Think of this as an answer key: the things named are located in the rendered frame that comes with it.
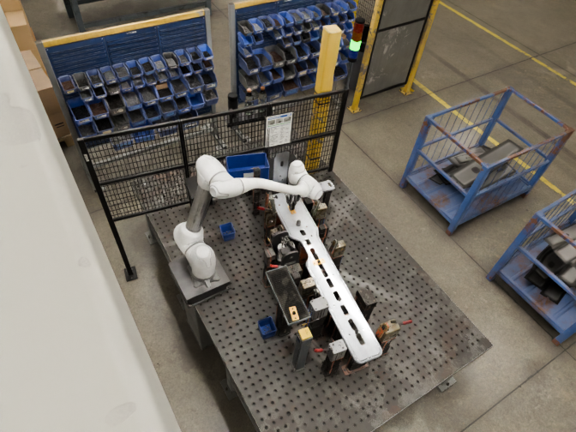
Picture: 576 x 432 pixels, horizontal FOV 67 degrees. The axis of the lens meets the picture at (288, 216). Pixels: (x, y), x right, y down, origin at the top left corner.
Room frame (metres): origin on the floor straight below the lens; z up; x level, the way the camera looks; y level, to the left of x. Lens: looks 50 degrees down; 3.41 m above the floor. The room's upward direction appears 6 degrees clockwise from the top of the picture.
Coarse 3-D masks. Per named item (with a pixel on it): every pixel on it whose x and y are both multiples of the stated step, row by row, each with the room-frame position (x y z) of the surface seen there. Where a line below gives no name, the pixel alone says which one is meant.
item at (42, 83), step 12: (24, 60) 3.97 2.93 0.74; (36, 60) 3.99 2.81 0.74; (36, 72) 3.78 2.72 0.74; (36, 84) 3.58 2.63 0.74; (48, 84) 3.60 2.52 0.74; (48, 96) 3.52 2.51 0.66; (48, 108) 3.49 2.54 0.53; (60, 108) 3.57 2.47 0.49; (60, 120) 3.54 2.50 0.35; (60, 132) 3.51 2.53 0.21; (72, 144) 3.54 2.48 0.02
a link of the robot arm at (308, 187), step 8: (304, 176) 2.00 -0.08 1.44; (248, 184) 1.77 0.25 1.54; (256, 184) 1.82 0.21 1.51; (264, 184) 1.83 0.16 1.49; (272, 184) 1.85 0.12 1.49; (280, 184) 1.86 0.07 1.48; (304, 184) 1.92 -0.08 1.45; (312, 184) 1.93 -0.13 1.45; (280, 192) 1.84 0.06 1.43; (288, 192) 1.84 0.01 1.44; (296, 192) 1.86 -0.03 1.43; (304, 192) 1.88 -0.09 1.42; (312, 192) 1.89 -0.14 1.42; (320, 192) 1.90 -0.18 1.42
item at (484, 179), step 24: (504, 96) 4.13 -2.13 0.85; (432, 120) 3.43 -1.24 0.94; (456, 144) 3.14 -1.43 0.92; (480, 144) 4.11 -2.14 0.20; (504, 144) 3.72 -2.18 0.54; (528, 144) 3.75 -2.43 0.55; (408, 168) 3.46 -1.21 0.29; (432, 168) 3.65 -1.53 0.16; (456, 168) 3.54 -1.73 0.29; (480, 168) 3.34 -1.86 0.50; (504, 168) 3.44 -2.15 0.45; (432, 192) 3.27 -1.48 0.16; (456, 192) 3.30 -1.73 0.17; (480, 192) 2.94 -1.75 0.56; (504, 192) 3.39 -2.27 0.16; (528, 192) 3.50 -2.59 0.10; (456, 216) 2.87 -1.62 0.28
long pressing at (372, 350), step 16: (288, 208) 2.10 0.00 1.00; (304, 208) 2.11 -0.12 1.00; (288, 224) 1.95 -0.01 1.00; (304, 224) 1.97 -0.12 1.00; (304, 240) 1.83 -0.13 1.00; (320, 240) 1.84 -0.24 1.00; (320, 256) 1.70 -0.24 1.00; (320, 272) 1.58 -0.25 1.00; (336, 272) 1.59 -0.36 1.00; (320, 288) 1.46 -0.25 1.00; (336, 288) 1.47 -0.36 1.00; (336, 304) 1.35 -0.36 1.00; (352, 304) 1.37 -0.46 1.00; (336, 320) 1.25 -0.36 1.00; (352, 320) 1.26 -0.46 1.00; (352, 336) 1.16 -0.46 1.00; (368, 336) 1.17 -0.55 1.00; (352, 352) 1.06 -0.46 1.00; (368, 352) 1.07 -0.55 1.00
